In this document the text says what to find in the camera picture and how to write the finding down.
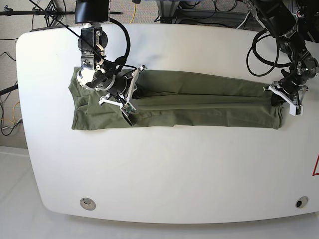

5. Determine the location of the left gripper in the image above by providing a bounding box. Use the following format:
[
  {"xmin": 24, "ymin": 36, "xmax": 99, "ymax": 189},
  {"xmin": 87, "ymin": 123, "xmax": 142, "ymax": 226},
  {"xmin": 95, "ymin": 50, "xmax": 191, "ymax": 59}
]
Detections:
[{"xmin": 271, "ymin": 51, "xmax": 319, "ymax": 107}]

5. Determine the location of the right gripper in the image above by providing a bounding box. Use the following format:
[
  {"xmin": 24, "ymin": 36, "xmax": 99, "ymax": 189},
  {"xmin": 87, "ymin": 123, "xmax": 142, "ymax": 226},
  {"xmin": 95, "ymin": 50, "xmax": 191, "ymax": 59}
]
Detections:
[{"xmin": 76, "ymin": 60, "xmax": 146, "ymax": 99}]

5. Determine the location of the olive green T-shirt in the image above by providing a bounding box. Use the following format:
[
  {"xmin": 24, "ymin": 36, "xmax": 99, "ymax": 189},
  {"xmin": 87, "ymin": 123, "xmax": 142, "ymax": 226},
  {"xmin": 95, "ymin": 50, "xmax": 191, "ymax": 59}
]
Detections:
[{"xmin": 69, "ymin": 70, "xmax": 283, "ymax": 130}]

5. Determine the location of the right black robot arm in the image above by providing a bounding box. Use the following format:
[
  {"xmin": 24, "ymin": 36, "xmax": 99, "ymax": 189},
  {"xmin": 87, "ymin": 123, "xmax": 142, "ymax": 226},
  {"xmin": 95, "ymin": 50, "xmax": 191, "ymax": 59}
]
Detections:
[{"xmin": 75, "ymin": 0, "xmax": 144, "ymax": 99}]

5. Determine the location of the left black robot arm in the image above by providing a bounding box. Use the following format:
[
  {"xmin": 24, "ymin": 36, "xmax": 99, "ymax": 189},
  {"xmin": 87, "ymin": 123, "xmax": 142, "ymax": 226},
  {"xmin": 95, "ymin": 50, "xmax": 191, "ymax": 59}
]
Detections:
[{"xmin": 244, "ymin": 0, "xmax": 319, "ymax": 106}]

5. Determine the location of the right table grommet hole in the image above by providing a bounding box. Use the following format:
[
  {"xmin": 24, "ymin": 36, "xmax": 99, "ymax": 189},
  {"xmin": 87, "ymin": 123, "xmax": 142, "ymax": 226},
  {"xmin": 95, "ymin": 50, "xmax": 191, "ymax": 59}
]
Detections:
[{"xmin": 295, "ymin": 196, "xmax": 309, "ymax": 208}]

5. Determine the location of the table grommet hole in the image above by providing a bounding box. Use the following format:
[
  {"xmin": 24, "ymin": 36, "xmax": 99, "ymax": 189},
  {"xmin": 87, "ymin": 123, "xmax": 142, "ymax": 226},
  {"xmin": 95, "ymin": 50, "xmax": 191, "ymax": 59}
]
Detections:
[
  {"xmin": 80, "ymin": 198, "xmax": 96, "ymax": 211},
  {"xmin": 295, "ymin": 196, "xmax": 309, "ymax": 208}
]

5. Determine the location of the black tripod stand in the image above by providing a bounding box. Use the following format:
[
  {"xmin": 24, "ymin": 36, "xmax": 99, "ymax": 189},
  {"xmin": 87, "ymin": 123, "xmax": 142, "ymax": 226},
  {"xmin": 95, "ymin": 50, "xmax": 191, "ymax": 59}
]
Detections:
[{"xmin": 0, "ymin": 1, "xmax": 123, "ymax": 27}]

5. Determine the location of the left table grommet hole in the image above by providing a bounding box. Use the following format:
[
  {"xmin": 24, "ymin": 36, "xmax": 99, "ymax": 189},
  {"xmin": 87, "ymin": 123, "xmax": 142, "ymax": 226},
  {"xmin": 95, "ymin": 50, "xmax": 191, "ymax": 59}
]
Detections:
[{"xmin": 80, "ymin": 198, "xmax": 96, "ymax": 211}]

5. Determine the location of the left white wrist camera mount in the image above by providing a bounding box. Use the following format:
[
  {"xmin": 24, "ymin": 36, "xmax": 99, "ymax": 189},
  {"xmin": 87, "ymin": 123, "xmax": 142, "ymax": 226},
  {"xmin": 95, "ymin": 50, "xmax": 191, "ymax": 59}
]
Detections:
[{"xmin": 263, "ymin": 84, "xmax": 308, "ymax": 116}]

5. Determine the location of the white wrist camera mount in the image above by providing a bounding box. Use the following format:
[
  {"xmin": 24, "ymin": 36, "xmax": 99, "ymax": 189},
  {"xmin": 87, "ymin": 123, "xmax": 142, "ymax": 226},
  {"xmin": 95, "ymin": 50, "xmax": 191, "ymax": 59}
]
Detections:
[
  {"xmin": 98, "ymin": 65, "xmax": 147, "ymax": 117},
  {"xmin": 263, "ymin": 84, "xmax": 308, "ymax": 116}
]

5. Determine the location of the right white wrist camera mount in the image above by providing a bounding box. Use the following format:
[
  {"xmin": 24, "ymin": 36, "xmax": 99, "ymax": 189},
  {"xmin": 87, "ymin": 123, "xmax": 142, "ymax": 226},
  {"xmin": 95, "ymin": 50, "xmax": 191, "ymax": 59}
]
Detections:
[{"xmin": 98, "ymin": 65, "xmax": 147, "ymax": 117}]

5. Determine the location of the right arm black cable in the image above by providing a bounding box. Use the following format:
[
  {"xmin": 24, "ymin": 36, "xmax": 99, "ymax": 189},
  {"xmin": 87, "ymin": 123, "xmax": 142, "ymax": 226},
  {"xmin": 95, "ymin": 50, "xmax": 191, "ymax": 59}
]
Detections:
[{"xmin": 29, "ymin": 0, "xmax": 139, "ymax": 73}]

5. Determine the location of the grey metal frame base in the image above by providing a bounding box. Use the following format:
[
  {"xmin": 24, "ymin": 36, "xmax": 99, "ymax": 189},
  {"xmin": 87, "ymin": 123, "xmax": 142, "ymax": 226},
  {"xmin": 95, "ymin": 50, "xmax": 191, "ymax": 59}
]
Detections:
[{"xmin": 154, "ymin": 0, "xmax": 249, "ymax": 28}]

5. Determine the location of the yellow cable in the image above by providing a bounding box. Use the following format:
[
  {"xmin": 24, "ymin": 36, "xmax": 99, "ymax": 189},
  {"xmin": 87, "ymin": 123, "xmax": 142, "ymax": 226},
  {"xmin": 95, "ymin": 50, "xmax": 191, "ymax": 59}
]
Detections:
[{"xmin": 130, "ymin": 0, "xmax": 142, "ymax": 25}]

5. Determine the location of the white cable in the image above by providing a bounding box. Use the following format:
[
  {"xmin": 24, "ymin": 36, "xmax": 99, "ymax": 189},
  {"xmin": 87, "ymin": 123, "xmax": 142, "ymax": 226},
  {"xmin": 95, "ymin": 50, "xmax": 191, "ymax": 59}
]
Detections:
[{"xmin": 235, "ymin": 12, "xmax": 250, "ymax": 30}]

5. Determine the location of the black floor cables left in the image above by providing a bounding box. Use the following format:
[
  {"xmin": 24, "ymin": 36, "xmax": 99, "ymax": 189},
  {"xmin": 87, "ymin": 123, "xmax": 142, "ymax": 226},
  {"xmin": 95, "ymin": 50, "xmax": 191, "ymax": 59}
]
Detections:
[{"xmin": 0, "ymin": 51, "xmax": 23, "ymax": 136}]

